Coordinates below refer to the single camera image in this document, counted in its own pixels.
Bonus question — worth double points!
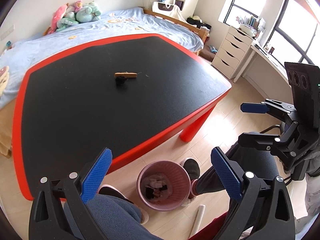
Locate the brown wooden strip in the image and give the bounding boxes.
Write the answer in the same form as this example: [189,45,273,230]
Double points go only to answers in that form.
[114,72,137,79]

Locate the black mesh cloth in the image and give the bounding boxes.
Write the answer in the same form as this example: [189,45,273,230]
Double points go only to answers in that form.
[115,76,127,87]

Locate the pink ribbed trash bin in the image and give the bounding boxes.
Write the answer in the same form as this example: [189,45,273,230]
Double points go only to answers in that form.
[136,160,191,212]

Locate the person right leg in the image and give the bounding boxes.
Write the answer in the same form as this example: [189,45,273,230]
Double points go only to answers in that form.
[181,142,279,206]

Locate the person leg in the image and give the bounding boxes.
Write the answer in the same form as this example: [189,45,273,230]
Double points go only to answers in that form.
[181,142,279,206]
[86,184,159,240]

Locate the white desk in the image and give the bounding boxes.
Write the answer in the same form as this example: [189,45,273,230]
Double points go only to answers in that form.
[233,43,293,104]

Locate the person left leg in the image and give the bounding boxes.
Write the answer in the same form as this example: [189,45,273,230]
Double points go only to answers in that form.
[86,184,159,240]

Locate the white stool leg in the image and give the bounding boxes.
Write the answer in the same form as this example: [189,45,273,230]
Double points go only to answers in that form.
[189,204,206,238]

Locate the red stool seat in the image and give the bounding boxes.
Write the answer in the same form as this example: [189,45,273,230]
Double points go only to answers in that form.
[189,212,227,240]

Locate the white drawer cabinet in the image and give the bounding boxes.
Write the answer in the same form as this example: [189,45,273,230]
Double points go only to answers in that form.
[212,26,253,80]

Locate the red table with black top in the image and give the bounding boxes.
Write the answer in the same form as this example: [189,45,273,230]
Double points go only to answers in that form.
[12,34,231,200]

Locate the white tote bag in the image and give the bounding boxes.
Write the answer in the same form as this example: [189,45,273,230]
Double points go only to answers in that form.
[152,0,181,19]

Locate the folded pink beige towels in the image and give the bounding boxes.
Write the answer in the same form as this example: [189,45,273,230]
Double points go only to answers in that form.
[0,66,10,96]

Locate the bed with blue sheet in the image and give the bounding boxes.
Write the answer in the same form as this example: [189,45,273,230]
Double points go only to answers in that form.
[1,7,204,156]

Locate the green plush toy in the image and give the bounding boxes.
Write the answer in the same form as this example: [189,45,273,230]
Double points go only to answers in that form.
[56,1,101,31]

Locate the pink plush toy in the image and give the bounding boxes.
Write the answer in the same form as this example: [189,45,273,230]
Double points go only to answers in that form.
[47,3,68,34]

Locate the black window frame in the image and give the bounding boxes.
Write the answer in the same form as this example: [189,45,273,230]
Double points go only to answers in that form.
[219,0,319,65]

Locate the white wall socket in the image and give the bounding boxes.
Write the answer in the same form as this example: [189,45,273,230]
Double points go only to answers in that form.
[1,24,15,41]

